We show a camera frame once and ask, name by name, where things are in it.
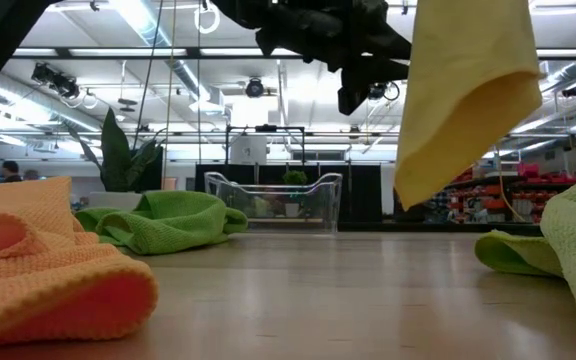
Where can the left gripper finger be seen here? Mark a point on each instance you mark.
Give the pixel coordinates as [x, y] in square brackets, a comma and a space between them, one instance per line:
[353, 95]
[385, 62]

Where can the yellow microfiber towel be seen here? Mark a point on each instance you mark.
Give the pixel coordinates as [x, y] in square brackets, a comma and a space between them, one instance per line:
[468, 100]

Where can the green microfiber towel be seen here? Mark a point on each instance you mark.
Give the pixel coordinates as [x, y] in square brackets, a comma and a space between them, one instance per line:
[168, 220]

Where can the orange microfiber towel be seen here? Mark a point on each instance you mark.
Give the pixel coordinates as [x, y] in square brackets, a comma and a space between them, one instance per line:
[43, 280]

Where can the small green bush plant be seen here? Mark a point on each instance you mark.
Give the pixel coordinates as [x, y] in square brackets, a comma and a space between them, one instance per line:
[295, 177]

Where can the white box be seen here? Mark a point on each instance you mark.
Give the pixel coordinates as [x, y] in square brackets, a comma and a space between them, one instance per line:
[248, 150]

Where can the clear plastic bin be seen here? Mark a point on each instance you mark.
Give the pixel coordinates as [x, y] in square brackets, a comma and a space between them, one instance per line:
[278, 205]

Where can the storage shelf with red bins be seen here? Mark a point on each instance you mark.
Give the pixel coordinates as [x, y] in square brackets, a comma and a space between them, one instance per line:
[493, 204]

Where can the overhead light bar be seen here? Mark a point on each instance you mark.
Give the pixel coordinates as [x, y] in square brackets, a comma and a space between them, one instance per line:
[128, 51]

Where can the green snake plant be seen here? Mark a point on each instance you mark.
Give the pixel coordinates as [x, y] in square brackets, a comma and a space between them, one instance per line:
[115, 155]

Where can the white plant pot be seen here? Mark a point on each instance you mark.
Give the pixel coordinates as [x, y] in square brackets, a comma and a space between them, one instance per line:
[113, 200]

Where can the person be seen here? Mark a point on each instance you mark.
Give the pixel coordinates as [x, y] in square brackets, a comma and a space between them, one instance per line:
[10, 172]
[30, 175]

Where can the black ceiling-mounted camera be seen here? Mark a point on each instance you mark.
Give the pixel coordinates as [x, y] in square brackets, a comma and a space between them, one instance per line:
[55, 80]
[254, 88]
[573, 90]
[378, 91]

